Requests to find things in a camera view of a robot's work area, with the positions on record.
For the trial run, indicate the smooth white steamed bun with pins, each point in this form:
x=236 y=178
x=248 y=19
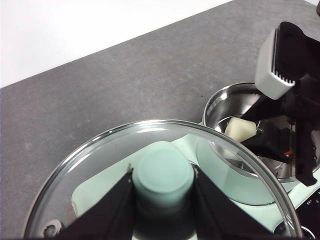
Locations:
x=240 y=128

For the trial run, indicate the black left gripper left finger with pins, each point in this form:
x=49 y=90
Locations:
x=110 y=215

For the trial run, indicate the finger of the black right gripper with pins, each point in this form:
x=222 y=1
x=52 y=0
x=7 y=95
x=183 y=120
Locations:
x=272 y=145
x=265 y=108

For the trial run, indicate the glass pot lid green knob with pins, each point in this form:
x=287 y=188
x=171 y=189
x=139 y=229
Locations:
x=162 y=175

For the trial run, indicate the silver control knob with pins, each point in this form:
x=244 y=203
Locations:
x=308 y=235

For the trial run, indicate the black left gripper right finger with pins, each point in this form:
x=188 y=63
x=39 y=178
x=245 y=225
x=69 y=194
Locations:
x=220 y=215

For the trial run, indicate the green breakfast maker base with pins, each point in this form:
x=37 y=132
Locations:
x=291 y=187

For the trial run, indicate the pale grey camera box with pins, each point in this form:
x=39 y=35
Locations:
x=266 y=67

